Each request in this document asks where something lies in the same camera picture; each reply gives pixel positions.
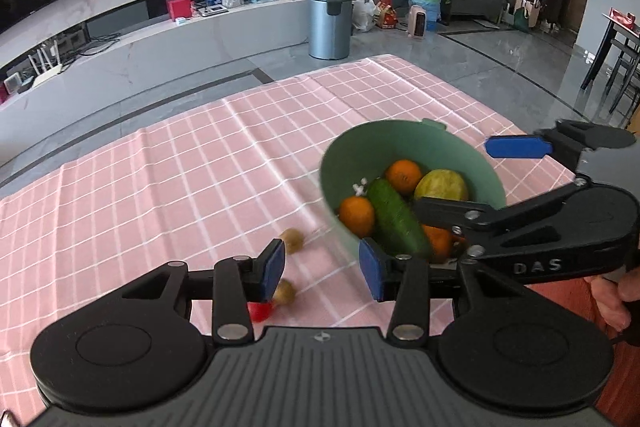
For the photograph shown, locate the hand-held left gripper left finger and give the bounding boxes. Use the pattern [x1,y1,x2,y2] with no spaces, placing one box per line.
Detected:
[120,238,287,344]

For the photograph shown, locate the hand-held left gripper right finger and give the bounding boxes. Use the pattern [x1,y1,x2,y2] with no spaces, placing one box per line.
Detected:
[359,238,531,342]

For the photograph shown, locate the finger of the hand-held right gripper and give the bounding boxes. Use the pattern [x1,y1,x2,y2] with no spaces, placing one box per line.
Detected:
[412,183,587,258]
[485,119,637,160]

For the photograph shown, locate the brown kiwi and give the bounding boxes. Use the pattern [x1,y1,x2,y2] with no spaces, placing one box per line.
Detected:
[280,229,305,254]
[273,279,297,307]

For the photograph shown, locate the yellow-green pomelo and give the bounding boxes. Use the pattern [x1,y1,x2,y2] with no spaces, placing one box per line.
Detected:
[413,169,470,202]

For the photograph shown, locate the orange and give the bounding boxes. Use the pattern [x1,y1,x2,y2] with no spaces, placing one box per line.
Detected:
[384,159,425,196]
[422,224,467,264]
[338,196,376,239]

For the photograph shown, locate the red tomato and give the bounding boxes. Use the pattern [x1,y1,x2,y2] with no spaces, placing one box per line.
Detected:
[247,302,274,323]

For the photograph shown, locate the green cucumber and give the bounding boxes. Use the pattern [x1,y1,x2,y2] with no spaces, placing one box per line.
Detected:
[367,177,434,259]

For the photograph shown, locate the green colander bowl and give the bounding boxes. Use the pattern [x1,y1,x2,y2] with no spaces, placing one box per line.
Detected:
[319,118,507,265]

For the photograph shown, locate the person's right hand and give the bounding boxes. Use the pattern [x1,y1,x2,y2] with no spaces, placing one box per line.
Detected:
[589,269,633,334]

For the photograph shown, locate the dark dining chair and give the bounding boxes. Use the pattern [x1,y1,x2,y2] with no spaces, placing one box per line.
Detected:
[604,36,640,120]

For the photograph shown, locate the pink checked tablecloth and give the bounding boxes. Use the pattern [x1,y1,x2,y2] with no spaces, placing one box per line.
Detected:
[0,54,585,367]

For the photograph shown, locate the dark dining table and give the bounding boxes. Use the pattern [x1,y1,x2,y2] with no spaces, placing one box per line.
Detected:
[580,7,640,108]

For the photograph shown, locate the small pink space heater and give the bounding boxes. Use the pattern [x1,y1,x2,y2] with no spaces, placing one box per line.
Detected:
[407,4,431,39]

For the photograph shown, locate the red gift bag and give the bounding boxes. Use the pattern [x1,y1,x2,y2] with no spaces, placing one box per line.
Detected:
[375,0,399,30]

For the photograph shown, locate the white plastic bag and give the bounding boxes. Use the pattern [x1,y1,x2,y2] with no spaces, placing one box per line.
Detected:
[352,0,379,33]

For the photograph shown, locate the grey pedal trash can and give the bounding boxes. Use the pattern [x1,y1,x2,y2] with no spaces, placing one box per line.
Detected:
[307,0,353,60]

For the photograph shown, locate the white marble media console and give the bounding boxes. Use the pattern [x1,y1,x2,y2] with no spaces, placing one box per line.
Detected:
[0,0,312,170]

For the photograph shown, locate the red box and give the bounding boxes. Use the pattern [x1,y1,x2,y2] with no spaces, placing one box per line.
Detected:
[166,0,194,20]

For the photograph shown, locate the white router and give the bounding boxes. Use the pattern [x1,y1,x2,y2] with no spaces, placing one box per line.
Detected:
[27,41,72,84]

